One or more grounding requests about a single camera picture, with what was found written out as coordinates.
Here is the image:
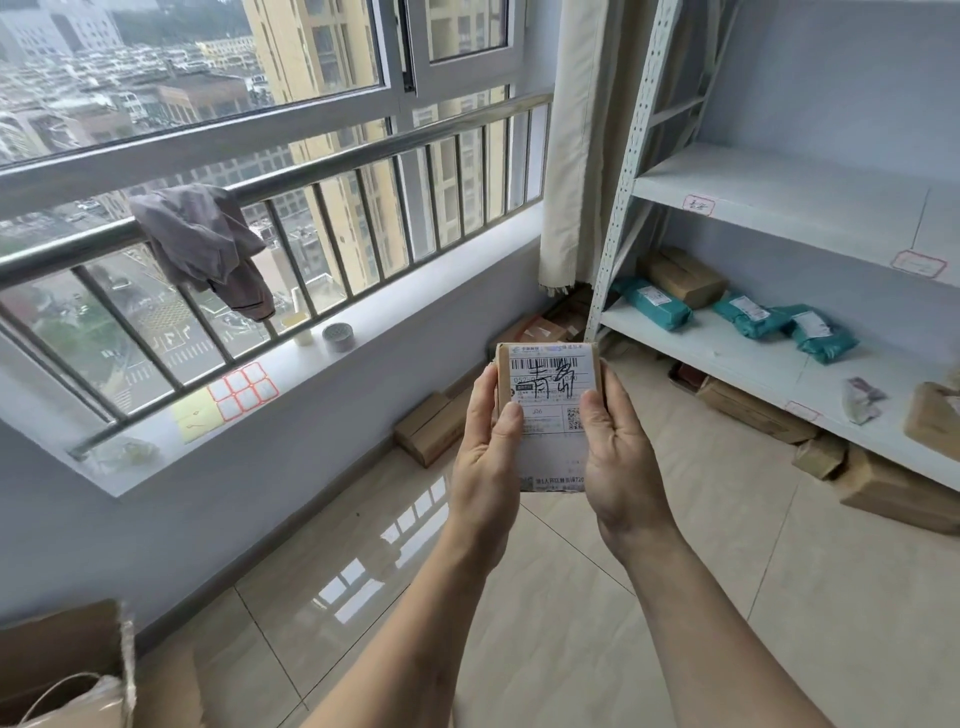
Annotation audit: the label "person's left hand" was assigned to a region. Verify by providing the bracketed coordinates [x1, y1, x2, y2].
[447, 362, 526, 573]

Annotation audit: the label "person's right hand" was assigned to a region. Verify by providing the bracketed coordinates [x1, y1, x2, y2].
[577, 363, 678, 569]

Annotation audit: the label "plain small cardboard box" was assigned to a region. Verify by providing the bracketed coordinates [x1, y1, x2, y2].
[494, 341, 605, 494]

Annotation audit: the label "white metal shelf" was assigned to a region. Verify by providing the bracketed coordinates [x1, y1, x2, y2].
[584, 0, 960, 496]

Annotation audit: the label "person's right forearm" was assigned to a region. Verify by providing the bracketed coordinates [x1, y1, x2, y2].
[599, 524, 838, 728]

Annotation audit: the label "person's left forearm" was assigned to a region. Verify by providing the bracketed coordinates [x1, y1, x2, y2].
[299, 524, 519, 728]

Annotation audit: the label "small brown cardboard box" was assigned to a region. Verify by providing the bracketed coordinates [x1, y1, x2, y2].
[792, 434, 849, 481]

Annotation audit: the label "beige tiled floor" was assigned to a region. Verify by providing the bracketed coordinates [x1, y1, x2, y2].
[134, 337, 960, 728]

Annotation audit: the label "large cardboard box black logo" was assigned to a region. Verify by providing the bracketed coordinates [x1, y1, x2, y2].
[0, 599, 138, 728]

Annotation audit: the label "white window sill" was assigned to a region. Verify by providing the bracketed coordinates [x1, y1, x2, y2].
[67, 202, 545, 498]

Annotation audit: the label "brown taped parcel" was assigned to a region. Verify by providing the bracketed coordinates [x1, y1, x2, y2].
[637, 247, 729, 310]

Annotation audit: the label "small white bottle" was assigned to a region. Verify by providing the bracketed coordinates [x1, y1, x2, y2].
[290, 288, 316, 348]

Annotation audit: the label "grey plastic parcel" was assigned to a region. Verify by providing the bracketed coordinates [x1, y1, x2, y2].
[841, 377, 888, 427]

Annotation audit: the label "red-bordered label sheet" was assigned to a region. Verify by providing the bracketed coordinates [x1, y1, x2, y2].
[207, 362, 280, 423]

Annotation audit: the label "yellow paper sheet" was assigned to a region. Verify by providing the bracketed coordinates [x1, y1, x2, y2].
[168, 388, 226, 444]

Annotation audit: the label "steel guard railing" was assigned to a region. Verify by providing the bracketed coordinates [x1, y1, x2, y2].
[0, 91, 555, 459]

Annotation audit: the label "crumpled clear plastic bag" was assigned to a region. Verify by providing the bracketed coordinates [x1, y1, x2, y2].
[93, 437, 160, 474]

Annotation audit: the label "grey cloth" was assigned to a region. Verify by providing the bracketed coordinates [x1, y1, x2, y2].
[128, 183, 277, 324]

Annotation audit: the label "beige curtain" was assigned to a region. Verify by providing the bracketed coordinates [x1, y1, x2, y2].
[538, 0, 680, 295]

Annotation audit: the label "white sliding window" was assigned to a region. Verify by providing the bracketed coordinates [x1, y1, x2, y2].
[0, 0, 560, 451]

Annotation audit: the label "white plastic bag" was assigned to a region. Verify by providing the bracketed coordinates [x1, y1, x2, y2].
[18, 671, 125, 728]

